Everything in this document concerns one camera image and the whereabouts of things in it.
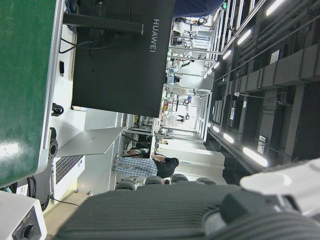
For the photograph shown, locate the right dark grey robot hand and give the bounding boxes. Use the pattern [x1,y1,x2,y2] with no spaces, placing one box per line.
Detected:
[51,157,320,240]

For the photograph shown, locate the person in black shirt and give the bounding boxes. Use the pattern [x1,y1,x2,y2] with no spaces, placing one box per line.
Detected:
[112,152,180,180]

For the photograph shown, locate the silver laptop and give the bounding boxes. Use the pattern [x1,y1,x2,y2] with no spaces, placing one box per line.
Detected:
[51,126,125,185]

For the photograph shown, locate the black flange device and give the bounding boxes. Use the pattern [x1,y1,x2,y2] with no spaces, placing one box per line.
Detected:
[48,126,59,160]

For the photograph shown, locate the white box with knob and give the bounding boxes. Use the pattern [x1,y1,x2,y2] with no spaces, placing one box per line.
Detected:
[0,191,47,240]

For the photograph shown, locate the black Huawei monitor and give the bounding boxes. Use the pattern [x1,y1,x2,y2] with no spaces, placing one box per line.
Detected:
[71,0,176,118]

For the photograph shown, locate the green conveyor belt machine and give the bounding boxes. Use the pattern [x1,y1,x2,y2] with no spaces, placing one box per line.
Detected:
[0,0,66,188]

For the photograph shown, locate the black monitor stand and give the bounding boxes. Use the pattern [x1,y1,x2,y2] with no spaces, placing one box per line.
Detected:
[62,12,145,35]

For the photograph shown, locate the thin black power cable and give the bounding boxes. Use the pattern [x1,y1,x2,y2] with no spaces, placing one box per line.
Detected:
[49,197,81,208]

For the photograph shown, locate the black coiled cable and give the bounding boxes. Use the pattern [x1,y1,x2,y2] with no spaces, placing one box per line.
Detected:
[51,102,65,117]

